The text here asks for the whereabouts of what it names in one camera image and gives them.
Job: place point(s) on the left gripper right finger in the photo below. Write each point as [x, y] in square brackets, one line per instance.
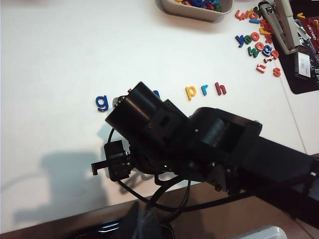
[150, 226]

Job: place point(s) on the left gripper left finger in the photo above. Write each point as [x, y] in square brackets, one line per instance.
[134, 224]

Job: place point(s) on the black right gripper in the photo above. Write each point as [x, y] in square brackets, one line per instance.
[139, 112]

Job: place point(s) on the yellow letter p magnet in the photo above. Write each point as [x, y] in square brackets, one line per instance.
[188, 93]

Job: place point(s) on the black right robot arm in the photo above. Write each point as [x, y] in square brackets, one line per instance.
[261, 159]

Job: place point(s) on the blue letter m magnet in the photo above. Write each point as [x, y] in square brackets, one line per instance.
[156, 93]

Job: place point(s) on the blue letter g magnet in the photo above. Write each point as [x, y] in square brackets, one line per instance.
[105, 102]
[266, 50]

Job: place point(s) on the light blue letter r magnet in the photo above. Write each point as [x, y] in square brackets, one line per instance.
[204, 90]

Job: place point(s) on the red letter h magnet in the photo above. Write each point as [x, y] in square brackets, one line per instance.
[218, 89]

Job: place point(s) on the blue letter y magnet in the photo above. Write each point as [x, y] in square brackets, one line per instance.
[239, 39]

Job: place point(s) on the red letter n magnet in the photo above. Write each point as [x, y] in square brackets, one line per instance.
[258, 68]

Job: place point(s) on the green letter w magnet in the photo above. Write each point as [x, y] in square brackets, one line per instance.
[253, 52]

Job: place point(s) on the green letter e magnet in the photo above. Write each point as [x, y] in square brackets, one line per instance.
[248, 39]

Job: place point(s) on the orange letter o magnet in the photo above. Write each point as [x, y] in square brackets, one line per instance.
[252, 37]

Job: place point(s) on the orange letter w magnet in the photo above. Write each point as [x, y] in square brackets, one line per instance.
[240, 15]

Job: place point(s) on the red letter s magnet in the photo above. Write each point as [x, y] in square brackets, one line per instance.
[276, 72]

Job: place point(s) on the red letter p magnet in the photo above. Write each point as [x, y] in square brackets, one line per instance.
[274, 53]

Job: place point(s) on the light blue letter l magnet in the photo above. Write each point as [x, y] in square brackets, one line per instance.
[254, 21]

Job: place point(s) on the red letter x magnet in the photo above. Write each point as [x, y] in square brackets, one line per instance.
[268, 38]

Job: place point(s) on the yellow letter v magnet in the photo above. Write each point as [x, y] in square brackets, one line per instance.
[301, 15]

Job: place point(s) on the beige pulp tray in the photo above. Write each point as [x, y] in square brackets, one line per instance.
[189, 12]

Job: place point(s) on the grey plastic housing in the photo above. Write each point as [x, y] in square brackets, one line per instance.
[269, 234]

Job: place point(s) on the beige grey stapler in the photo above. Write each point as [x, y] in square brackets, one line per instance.
[281, 32]

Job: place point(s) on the black desk mat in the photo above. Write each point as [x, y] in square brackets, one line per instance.
[306, 84]

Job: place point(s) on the small black labelled box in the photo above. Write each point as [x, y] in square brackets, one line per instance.
[302, 64]

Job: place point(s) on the red black foil package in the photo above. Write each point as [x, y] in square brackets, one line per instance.
[312, 32]

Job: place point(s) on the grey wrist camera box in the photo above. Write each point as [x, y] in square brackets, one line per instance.
[119, 101]

